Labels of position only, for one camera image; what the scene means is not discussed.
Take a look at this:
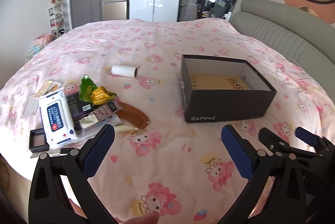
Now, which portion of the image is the brown and white cream tube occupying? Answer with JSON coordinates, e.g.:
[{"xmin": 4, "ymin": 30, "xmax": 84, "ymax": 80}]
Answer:
[{"xmin": 79, "ymin": 102, "xmax": 123, "ymax": 132}]

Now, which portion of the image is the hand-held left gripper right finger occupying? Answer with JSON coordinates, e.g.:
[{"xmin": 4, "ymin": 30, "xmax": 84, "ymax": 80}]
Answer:
[{"xmin": 221, "ymin": 124, "xmax": 309, "ymax": 224}]

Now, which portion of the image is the cream tassel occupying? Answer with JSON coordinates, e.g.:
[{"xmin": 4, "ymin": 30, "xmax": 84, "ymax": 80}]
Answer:
[{"xmin": 114, "ymin": 125, "xmax": 139, "ymax": 136}]

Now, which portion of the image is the green snack packet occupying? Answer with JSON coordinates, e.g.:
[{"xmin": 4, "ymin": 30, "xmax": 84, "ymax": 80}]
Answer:
[{"xmin": 79, "ymin": 75, "xmax": 97, "ymax": 101}]

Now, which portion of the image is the yellow snack packet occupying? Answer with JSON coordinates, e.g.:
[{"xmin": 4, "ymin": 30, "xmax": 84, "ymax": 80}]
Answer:
[{"xmin": 90, "ymin": 86, "xmax": 117, "ymax": 105}]

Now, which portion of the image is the white shelf rack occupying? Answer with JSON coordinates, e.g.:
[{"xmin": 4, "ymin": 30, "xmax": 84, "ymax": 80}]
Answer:
[{"xmin": 47, "ymin": 2, "xmax": 66, "ymax": 36}]

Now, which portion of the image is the white card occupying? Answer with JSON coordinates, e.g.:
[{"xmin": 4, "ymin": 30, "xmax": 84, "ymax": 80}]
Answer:
[{"xmin": 19, "ymin": 95, "xmax": 41, "ymax": 119}]

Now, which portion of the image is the dark purple-edged carton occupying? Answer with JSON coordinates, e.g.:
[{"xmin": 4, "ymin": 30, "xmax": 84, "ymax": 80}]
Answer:
[{"xmin": 65, "ymin": 91, "xmax": 93, "ymax": 133}]

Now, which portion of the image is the person's left hand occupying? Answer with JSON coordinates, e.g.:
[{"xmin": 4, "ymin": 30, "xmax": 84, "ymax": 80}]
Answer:
[{"xmin": 122, "ymin": 211, "xmax": 161, "ymax": 224}]

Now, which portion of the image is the beige cabinet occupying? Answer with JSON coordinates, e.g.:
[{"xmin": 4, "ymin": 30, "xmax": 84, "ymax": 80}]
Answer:
[{"xmin": 102, "ymin": 0, "xmax": 130, "ymax": 22}]

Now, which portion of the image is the beige snack wrapper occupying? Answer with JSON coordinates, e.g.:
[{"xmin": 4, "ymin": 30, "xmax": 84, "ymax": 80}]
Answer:
[{"xmin": 35, "ymin": 80, "xmax": 62, "ymax": 97}]

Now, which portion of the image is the yellow flat packet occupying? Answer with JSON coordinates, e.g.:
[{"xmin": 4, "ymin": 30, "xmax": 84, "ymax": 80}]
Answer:
[{"xmin": 189, "ymin": 74, "xmax": 252, "ymax": 91}]

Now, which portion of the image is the white paper receipt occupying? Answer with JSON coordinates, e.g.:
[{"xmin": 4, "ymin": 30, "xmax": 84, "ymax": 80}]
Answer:
[{"xmin": 105, "ymin": 114, "xmax": 123, "ymax": 126}]

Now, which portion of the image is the white wet wipes pack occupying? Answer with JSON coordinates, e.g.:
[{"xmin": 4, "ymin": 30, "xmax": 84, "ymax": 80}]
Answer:
[{"xmin": 39, "ymin": 95, "xmax": 79, "ymax": 150}]

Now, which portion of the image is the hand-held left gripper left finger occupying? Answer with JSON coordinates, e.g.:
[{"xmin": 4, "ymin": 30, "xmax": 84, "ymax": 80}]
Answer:
[{"xmin": 28, "ymin": 123, "xmax": 116, "ymax": 224}]

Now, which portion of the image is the pink printed blanket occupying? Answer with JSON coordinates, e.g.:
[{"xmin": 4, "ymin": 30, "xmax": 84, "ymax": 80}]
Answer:
[{"xmin": 0, "ymin": 18, "xmax": 335, "ymax": 224}]

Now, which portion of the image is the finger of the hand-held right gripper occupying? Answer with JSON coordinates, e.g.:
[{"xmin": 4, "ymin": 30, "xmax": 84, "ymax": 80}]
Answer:
[
  {"xmin": 295, "ymin": 127, "xmax": 335, "ymax": 155},
  {"xmin": 259, "ymin": 128, "xmax": 288, "ymax": 154}
]

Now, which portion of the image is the small black square box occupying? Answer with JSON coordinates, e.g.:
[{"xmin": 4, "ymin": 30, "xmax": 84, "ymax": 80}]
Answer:
[{"xmin": 29, "ymin": 128, "xmax": 50, "ymax": 150}]

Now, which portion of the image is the white cable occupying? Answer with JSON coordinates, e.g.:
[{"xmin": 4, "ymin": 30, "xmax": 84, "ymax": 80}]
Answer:
[{"xmin": 272, "ymin": 57, "xmax": 322, "ymax": 86}]

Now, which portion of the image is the white lint roll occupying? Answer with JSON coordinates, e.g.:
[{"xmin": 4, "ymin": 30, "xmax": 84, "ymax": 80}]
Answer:
[{"xmin": 112, "ymin": 65, "xmax": 138, "ymax": 77}]

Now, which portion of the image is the grey padded headboard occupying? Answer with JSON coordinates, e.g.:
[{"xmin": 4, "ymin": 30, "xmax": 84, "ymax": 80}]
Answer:
[{"xmin": 230, "ymin": 0, "xmax": 335, "ymax": 88}]

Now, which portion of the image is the wooden comb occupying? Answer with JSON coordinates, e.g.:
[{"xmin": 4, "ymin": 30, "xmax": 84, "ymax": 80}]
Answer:
[{"xmin": 115, "ymin": 101, "xmax": 151, "ymax": 133}]

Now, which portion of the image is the black bag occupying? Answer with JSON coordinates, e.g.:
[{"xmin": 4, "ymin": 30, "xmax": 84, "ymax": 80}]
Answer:
[{"xmin": 180, "ymin": 54, "xmax": 277, "ymax": 124}]

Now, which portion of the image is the pink plush pile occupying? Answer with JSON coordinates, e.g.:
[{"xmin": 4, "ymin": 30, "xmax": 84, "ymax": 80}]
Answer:
[{"xmin": 26, "ymin": 32, "xmax": 54, "ymax": 57}]

